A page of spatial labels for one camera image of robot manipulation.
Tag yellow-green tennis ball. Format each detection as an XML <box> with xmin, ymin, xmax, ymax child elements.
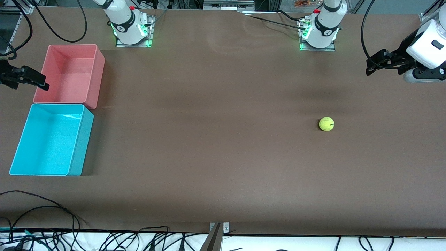
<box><xmin>319</xmin><ymin>117</ymin><xmax>335</xmax><ymax>132</ymax></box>

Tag pink plastic bin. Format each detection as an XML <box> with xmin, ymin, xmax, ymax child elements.
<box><xmin>33</xmin><ymin>44</ymin><xmax>106</xmax><ymax>110</ymax></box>

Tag blue plastic bin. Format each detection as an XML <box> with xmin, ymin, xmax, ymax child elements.
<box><xmin>9</xmin><ymin>104</ymin><xmax>94</xmax><ymax>176</ymax></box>

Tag perforated metal strip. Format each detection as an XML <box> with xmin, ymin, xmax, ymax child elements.
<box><xmin>6</xmin><ymin>15</ymin><xmax>27</xmax><ymax>54</ymax></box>

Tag grey background device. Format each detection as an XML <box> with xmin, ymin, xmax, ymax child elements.
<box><xmin>203</xmin><ymin>0</ymin><xmax>255</xmax><ymax>11</ymax></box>

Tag white ledge below table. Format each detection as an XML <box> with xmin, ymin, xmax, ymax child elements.
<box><xmin>0</xmin><ymin>231</ymin><xmax>446</xmax><ymax>251</ymax></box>

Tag aluminium frame profile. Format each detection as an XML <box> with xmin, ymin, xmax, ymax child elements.
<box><xmin>419</xmin><ymin>0</ymin><xmax>441</xmax><ymax>22</ymax></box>
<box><xmin>0</xmin><ymin>0</ymin><xmax>33</xmax><ymax>14</ymax></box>

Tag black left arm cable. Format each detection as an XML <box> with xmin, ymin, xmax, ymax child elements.
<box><xmin>361</xmin><ymin>0</ymin><xmax>401</xmax><ymax>70</ymax></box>

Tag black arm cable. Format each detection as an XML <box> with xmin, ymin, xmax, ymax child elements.
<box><xmin>0</xmin><ymin>0</ymin><xmax>33</xmax><ymax>60</ymax></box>
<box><xmin>361</xmin><ymin>0</ymin><xmax>401</xmax><ymax>70</ymax></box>
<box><xmin>33</xmin><ymin>0</ymin><xmax>87</xmax><ymax>43</ymax></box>

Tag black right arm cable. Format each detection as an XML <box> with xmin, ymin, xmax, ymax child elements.
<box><xmin>0</xmin><ymin>0</ymin><xmax>33</xmax><ymax>60</ymax></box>
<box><xmin>33</xmin><ymin>0</ymin><xmax>87</xmax><ymax>43</ymax></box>

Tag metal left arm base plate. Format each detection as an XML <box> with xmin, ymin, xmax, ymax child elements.
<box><xmin>298</xmin><ymin>17</ymin><xmax>336</xmax><ymax>52</ymax></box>

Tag black looping cable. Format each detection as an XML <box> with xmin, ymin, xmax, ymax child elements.
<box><xmin>0</xmin><ymin>190</ymin><xmax>81</xmax><ymax>241</ymax></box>
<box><xmin>9</xmin><ymin>206</ymin><xmax>80</xmax><ymax>241</ymax></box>

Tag black cable on table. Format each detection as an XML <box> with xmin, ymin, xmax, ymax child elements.
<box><xmin>248</xmin><ymin>15</ymin><xmax>307</xmax><ymax>31</ymax></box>

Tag teal cable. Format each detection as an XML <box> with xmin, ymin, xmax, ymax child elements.
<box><xmin>0</xmin><ymin>227</ymin><xmax>46</xmax><ymax>242</ymax></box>

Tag black arched cable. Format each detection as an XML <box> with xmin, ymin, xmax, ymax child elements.
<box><xmin>139</xmin><ymin>226</ymin><xmax>170</xmax><ymax>242</ymax></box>

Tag grey camera post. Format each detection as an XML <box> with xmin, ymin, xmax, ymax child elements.
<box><xmin>199</xmin><ymin>223</ymin><xmax>223</xmax><ymax>251</ymax></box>

